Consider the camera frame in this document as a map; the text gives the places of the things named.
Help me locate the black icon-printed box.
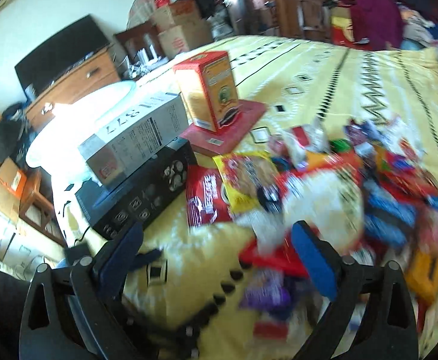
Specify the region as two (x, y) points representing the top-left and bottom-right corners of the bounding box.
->
(75, 137), (197, 241)

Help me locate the white grey carton box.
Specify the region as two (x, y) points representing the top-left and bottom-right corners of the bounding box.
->
(78, 92), (189, 190)

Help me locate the red Nescafe coffee bag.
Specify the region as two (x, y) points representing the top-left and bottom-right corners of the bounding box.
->
(186, 165), (232, 228)

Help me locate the yellow snack bag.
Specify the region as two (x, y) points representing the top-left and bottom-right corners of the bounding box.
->
(213, 151), (279, 215)

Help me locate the flat red box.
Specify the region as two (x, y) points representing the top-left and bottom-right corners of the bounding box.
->
(181, 100), (268, 157)

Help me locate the wooden drawer dresser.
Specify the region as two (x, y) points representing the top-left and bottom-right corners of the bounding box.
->
(25, 48), (121, 133)

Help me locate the orange red tea box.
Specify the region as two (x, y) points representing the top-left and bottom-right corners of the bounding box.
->
(173, 51), (239, 133)

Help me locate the black television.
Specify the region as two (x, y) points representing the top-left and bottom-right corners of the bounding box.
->
(15, 15), (109, 102)

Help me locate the red yellow gift bag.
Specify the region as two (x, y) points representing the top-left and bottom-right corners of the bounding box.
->
(330, 7), (355, 48)

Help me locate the lower cardboard box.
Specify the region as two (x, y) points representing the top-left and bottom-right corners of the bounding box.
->
(159, 19), (213, 59)

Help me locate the cardboard box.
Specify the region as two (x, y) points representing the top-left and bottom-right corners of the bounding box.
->
(159, 19), (213, 59)
(152, 0), (202, 33)

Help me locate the maroon clothing pile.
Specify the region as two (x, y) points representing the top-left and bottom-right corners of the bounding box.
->
(336, 0), (404, 51)

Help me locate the upper cardboard box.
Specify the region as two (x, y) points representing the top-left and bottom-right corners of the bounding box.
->
(152, 0), (202, 33)

